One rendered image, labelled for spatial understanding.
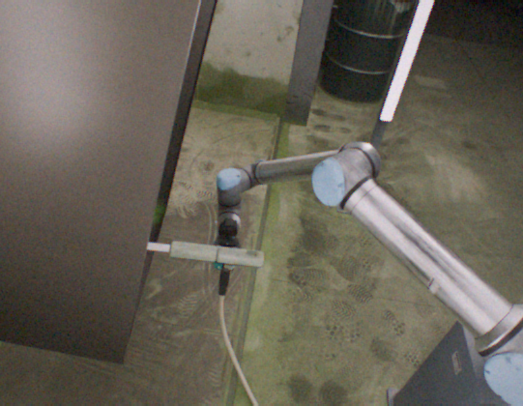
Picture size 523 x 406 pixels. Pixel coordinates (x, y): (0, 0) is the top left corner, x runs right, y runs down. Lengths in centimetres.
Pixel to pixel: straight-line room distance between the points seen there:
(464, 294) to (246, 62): 228
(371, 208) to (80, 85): 70
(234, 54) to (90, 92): 234
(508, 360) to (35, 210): 96
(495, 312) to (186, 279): 131
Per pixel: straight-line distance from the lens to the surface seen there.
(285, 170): 141
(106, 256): 86
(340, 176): 103
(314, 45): 284
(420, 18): 195
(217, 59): 296
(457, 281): 101
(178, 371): 170
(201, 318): 180
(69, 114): 66
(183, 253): 135
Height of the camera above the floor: 158
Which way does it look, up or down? 41 degrees down
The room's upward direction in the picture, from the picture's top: 9 degrees clockwise
